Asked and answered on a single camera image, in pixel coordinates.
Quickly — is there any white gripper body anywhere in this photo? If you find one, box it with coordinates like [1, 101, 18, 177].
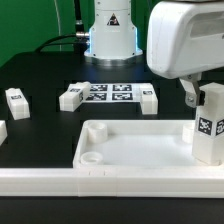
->
[146, 1, 224, 79]

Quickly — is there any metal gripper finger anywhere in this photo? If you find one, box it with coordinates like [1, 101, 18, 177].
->
[180, 73, 205, 108]

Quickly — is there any black cable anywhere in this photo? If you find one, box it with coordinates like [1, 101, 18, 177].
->
[34, 33, 90, 53]

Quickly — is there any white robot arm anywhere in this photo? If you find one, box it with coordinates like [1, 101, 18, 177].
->
[85, 0, 224, 108]

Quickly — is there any white desk top tray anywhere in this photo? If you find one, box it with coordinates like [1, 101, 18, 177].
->
[73, 120, 224, 169]

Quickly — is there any white front fence rail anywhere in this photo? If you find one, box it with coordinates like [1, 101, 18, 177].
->
[0, 167, 224, 198]

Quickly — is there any fiducial marker sheet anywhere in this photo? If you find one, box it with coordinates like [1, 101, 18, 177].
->
[85, 83, 140, 103]

